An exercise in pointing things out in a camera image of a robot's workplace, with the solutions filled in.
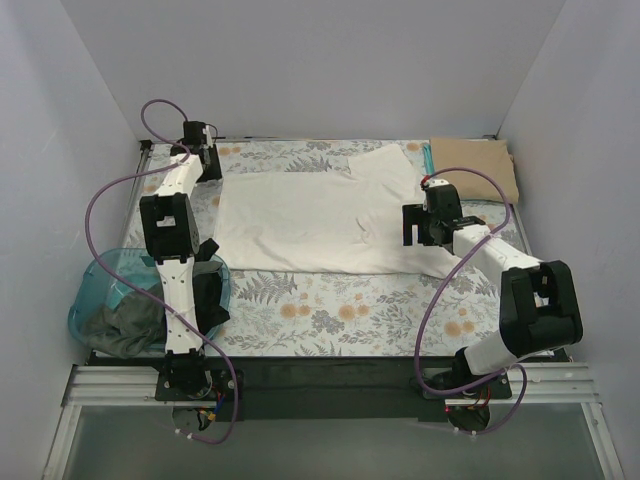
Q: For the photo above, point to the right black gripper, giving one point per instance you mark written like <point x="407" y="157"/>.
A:
<point x="413" y="225"/>

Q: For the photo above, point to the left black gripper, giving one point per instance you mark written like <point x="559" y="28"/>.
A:
<point x="210" y="167"/>

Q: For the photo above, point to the white t shirt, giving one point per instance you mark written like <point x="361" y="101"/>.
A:
<point x="326" y="222"/>

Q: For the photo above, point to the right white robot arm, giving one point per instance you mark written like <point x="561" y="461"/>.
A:
<point x="538" y="306"/>

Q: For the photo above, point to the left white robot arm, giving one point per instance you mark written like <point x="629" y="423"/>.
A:
<point x="171" y="235"/>

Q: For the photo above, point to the folded teal t shirt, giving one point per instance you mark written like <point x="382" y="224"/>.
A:
<point x="430" y="168"/>

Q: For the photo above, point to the folded tan t shirt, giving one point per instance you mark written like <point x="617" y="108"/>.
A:
<point x="490" y="157"/>

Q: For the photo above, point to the teal plastic basket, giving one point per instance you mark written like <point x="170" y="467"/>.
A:
<point x="98" y="287"/>

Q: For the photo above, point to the grey t shirt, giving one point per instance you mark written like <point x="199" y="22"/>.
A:
<point x="134" y="326"/>

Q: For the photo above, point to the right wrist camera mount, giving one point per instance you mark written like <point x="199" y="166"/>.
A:
<point x="429" y="182"/>

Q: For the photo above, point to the aluminium frame rail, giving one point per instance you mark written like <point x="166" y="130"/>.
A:
<point x="122" y="386"/>

